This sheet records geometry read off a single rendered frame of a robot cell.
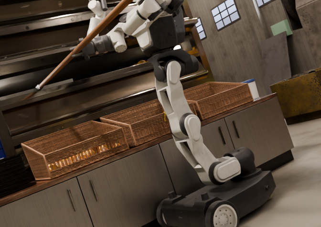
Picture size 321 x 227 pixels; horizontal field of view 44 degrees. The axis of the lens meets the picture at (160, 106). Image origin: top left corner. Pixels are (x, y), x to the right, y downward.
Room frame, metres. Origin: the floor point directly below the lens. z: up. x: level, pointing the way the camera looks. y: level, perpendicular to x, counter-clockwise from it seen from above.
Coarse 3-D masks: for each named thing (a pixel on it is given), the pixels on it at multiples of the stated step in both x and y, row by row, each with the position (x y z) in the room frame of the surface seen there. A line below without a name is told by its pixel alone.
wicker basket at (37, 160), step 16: (80, 128) 2.94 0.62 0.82; (96, 128) 2.96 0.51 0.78; (112, 128) 2.72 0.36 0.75; (32, 144) 2.75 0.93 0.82; (48, 144) 2.79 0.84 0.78; (64, 144) 2.84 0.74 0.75; (80, 144) 2.45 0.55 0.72; (96, 144) 2.50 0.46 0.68; (112, 144) 2.80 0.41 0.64; (32, 160) 2.58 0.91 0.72; (48, 160) 2.34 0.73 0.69; (64, 160) 2.38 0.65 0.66; (80, 160) 2.43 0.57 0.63; (96, 160) 2.48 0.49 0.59; (48, 176) 2.37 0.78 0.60
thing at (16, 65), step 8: (184, 24) 3.43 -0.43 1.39; (192, 24) 3.51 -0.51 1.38; (128, 40) 3.21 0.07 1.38; (136, 40) 3.29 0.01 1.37; (64, 48) 2.87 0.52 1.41; (32, 56) 2.74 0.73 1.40; (40, 56) 2.77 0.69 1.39; (48, 56) 2.83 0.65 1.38; (56, 56) 2.89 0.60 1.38; (64, 56) 2.96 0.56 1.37; (80, 56) 3.10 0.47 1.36; (0, 64) 2.63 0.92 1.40; (8, 64) 2.66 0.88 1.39; (16, 64) 2.72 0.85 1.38; (24, 64) 2.78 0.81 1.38; (32, 64) 2.84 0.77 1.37; (40, 64) 2.91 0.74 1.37; (48, 64) 2.97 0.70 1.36; (0, 72) 2.74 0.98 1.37; (8, 72) 2.80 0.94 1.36
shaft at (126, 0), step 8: (128, 0) 1.48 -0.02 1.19; (120, 8) 1.55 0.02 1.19; (112, 16) 1.62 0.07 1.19; (104, 24) 1.70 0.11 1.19; (96, 32) 1.79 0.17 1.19; (88, 40) 1.89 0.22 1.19; (80, 48) 2.00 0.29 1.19; (64, 64) 2.26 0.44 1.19; (56, 72) 2.42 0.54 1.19; (48, 80) 2.61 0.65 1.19
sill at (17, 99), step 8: (144, 64) 3.34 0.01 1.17; (152, 64) 3.38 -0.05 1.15; (112, 72) 3.18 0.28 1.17; (120, 72) 3.22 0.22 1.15; (80, 80) 3.04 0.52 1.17; (88, 80) 3.07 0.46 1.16; (96, 80) 3.11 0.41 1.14; (48, 88) 2.91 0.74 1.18; (56, 88) 2.94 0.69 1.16; (64, 88) 2.97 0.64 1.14; (24, 96) 2.82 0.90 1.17; (32, 96) 2.84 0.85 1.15; (0, 104) 2.73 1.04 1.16; (8, 104) 2.75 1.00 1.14
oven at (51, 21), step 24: (24, 24) 2.90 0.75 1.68; (48, 24) 2.99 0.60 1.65; (192, 48) 3.71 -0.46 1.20; (24, 72) 2.93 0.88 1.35; (48, 72) 3.19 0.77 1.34; (72, 72) 3.59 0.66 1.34; (96, 72) 4.11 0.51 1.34; (0, 96) 3.55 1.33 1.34; (48, 96) 2.90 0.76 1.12; (144, 96) 3.28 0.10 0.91; (0, 120) 2.71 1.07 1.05; (72, 120) 2.96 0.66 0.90
